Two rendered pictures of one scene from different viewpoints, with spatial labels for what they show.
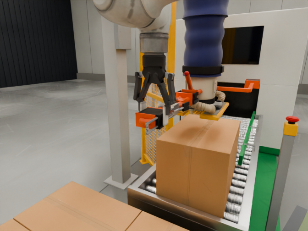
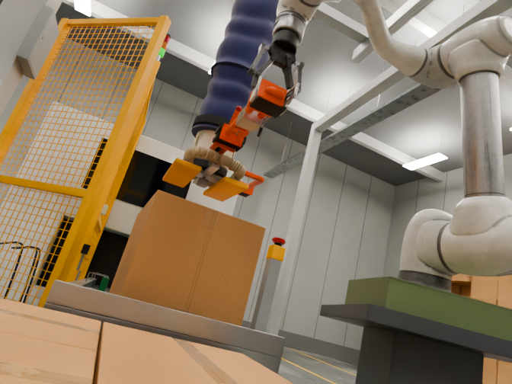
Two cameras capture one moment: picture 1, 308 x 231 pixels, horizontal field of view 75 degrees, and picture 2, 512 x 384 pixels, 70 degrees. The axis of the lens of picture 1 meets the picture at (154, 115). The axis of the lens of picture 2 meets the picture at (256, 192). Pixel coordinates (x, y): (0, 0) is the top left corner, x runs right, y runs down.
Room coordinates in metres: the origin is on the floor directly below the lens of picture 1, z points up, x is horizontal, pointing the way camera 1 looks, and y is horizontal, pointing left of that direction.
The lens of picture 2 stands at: (0.05, 0.61, 0.66)
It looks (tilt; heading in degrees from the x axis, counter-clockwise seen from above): 18 degrees up; 313
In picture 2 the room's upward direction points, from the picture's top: 15 degrees clockwise
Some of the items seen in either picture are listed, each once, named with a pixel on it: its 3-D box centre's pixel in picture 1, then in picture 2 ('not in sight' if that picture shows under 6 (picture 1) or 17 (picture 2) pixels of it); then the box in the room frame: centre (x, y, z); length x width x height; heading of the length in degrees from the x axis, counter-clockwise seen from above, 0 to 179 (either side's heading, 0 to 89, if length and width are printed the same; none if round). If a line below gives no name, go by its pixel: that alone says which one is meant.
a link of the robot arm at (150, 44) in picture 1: (154, 45); (288, 31); (0.67, 0.00, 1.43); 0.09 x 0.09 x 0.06
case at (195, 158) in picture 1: (201, 156); (177, 267); (1.24, -0.33, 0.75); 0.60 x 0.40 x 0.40; 153
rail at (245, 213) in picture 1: (255, 152); not in sight; (1.80, -1.00, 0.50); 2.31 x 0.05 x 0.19; 151
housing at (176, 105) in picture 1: (168, 109); (250, 119); (0.79, -0.06, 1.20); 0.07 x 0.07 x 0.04; 62
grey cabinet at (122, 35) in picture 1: (123, 32); (40, 43); (2.03, 0.29, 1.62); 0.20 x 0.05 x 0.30; 151
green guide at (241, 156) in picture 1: (252, 130); not in sight; (2.14, -1.12, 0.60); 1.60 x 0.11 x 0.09; 151
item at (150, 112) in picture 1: (151, 117); (266, 98); (0.67, 0.01, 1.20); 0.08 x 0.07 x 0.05; 152
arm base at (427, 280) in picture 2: not in sight; (420, 286); (0.43, -0.65, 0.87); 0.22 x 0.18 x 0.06; 135
